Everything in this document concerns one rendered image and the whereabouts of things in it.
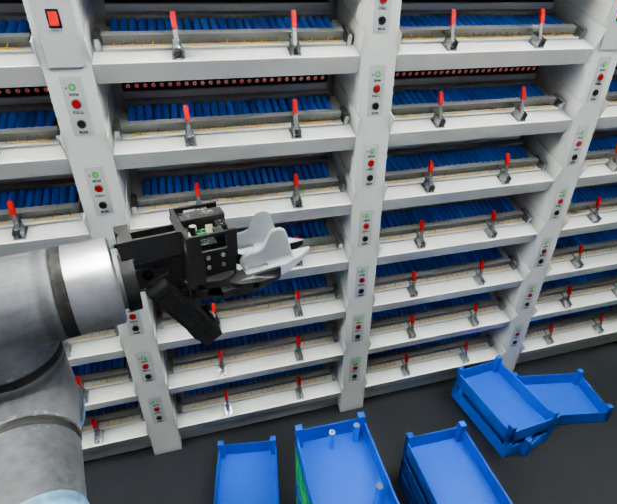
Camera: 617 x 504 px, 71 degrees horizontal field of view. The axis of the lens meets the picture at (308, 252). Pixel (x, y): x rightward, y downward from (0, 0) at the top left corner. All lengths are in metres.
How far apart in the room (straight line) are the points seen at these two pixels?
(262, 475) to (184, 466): 0.28
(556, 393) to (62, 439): 1.90
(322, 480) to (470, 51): 1.18
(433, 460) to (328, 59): 1.20
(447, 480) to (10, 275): 1.31
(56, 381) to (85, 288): 0.12
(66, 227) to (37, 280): 0.81
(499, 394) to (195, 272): 1.59
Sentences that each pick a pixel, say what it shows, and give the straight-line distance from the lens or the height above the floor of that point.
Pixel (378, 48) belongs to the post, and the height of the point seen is 1.30.
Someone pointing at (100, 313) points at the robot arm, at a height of 1.15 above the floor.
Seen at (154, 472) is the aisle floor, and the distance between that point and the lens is 1.74.
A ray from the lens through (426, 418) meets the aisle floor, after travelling 1.85.
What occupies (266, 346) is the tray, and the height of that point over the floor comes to 0.35.
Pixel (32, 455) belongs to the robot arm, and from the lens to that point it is 0.46.
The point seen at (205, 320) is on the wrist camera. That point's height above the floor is 1.09.
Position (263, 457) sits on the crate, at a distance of 1.69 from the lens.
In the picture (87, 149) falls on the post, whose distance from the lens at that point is 1.13.
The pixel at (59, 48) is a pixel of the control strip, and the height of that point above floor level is 1.32.
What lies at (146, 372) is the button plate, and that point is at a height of 0.40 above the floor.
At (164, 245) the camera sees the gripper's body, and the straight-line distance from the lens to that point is 0.45.
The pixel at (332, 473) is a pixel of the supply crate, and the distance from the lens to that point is 1.28.
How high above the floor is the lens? 1.40
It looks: 30 degrees down
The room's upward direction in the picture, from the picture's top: straight up
